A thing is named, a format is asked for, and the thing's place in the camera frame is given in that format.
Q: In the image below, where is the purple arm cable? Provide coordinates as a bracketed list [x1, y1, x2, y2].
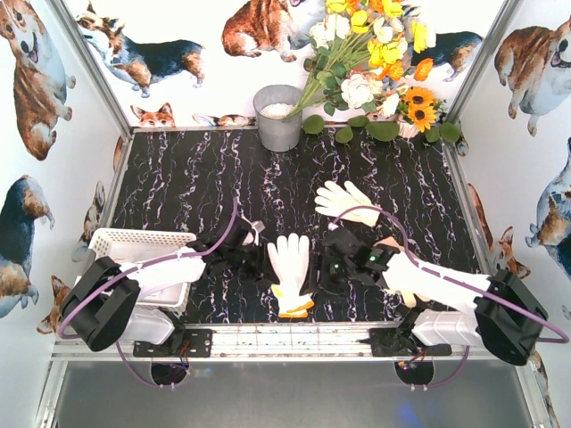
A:
[56, 197, 240, 389]
[332, 204, 571, 389]

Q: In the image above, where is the aluminium frame post right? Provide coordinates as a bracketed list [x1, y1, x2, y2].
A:
[446, 0, 523, 125]

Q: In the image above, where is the large green moss stone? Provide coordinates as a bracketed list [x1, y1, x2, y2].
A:
[365, 121, 400, 142]

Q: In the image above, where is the green moss stone right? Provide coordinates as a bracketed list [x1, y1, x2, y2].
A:
[439, 121, 461, 144]

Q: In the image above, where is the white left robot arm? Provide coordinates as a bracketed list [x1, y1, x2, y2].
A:
[57, 218, 271, 352]

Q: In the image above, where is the aluminium frame rail right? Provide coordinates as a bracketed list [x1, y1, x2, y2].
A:
[443, 143, 494, 274]

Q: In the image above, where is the grey metal bucket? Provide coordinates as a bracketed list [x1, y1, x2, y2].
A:
[252, 85, 302, 152]

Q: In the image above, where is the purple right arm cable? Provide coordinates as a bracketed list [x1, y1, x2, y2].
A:
[332, 204, 571, 389]

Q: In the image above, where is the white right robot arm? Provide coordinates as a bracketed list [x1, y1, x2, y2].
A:
[318, 227, 548, 366]

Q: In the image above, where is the white sunflower pot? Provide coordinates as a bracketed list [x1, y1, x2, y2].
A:
[398, 121, 420, 139]

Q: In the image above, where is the green moss stone far left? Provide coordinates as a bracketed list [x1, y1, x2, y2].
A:
[302, 114, 325, 135]

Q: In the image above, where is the aluminium front rail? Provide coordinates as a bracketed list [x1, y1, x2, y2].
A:
[51, 323, 518, 360]

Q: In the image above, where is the aluminium frame post left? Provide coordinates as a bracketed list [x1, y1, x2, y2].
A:
[46, 0, 133, 136]

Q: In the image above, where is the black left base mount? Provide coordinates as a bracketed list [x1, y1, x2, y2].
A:
[133, 326, 213, 358]

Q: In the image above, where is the sunflower bunch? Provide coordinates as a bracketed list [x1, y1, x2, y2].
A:
[397, 86, 446, 133]

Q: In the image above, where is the artificial flower bouquet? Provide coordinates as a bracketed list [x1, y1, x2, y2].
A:
[290, 1, 436, 116]

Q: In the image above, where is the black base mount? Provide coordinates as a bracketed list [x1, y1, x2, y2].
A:
[133, 326, 213, 358]
[358, 308, 452, 357]

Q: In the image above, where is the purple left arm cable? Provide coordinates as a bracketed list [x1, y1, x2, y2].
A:
[56, 197, 240, 389]

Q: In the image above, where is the cream glove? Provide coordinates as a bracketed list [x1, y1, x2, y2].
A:
[314, 181, 379, 227]
[375, 236, 430, 309]

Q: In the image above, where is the white glove orange cuff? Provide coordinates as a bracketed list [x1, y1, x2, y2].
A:
[267, 233, 314, 319]

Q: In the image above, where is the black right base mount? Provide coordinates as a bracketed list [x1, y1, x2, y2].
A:
[358, 308, 452, 357]

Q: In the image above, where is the cream glove far right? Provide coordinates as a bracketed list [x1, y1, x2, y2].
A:
[314, 181, 379, 227]

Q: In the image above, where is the aluminium frame post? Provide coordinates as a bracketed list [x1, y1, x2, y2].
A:
[46, 0, 133, 136]
[446, 0, 523, 125]

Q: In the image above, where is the white plastic storage basket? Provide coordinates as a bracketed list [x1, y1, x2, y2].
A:
[71, 227, 196, 317]

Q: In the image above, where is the cream glove near right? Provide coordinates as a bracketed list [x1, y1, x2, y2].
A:
[375, 236, 430, 309]

